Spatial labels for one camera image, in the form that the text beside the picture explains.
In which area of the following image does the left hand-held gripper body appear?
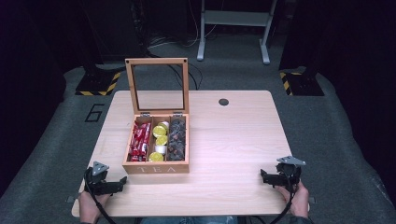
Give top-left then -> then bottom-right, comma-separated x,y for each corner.
83,161 -> 117,196

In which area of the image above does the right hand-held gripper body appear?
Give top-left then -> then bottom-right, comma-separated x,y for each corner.
275,155 -> 307,189

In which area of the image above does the person's right hand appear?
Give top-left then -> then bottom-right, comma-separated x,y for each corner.
275,181 -> 310,219

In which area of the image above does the person's left hand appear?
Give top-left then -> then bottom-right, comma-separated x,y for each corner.
78,190 -> 110,224

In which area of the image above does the wooden box with window lid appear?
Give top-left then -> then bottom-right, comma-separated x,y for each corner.
121,57 -> 191,175

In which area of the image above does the row of red packets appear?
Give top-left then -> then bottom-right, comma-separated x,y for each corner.
128,121 -> 152,162

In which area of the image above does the pile of dark packets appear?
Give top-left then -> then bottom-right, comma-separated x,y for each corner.
166,118 -> 187,162

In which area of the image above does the black base with striped edge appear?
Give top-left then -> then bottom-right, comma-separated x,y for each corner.
278,68 -> 325,97
75,68 -> 122,97

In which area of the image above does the dark curtain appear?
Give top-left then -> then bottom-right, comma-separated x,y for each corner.
0,0 -> 104,190
278,0 -> 396,200

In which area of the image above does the white metal stand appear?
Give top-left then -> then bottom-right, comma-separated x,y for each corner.
196,0 -> 278,65

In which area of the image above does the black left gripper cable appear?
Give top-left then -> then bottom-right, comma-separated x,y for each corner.
83,167 -> 118,224

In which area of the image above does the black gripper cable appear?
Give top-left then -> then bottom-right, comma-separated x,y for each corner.
268,181 -> 297,224
83,167 -> 118,224

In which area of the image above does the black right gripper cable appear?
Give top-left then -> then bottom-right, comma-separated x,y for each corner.
268,181 -> 297,224

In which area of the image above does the bundle of floor cables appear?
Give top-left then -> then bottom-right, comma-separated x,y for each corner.
145,31 -> 219,91

